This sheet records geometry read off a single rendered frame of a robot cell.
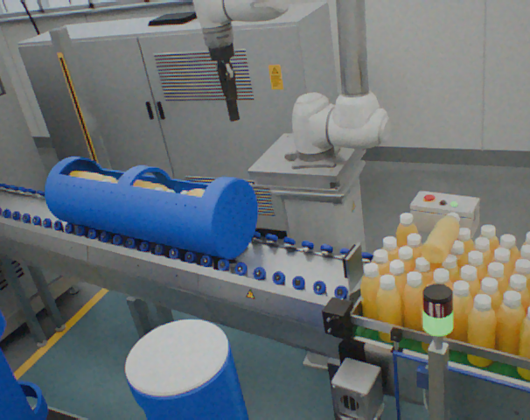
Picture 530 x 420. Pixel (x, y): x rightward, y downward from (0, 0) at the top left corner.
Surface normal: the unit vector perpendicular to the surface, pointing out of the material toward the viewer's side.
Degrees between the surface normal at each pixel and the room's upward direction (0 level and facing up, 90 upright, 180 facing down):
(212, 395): 90
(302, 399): 0
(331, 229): 90
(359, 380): 0
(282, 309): 70
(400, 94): 90
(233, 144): 90
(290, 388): 0
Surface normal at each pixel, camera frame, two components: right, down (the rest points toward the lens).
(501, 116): -0.41, 0.50
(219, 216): 0.84, 0.14
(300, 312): -0.54, 0.17
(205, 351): -0.16, -0.86
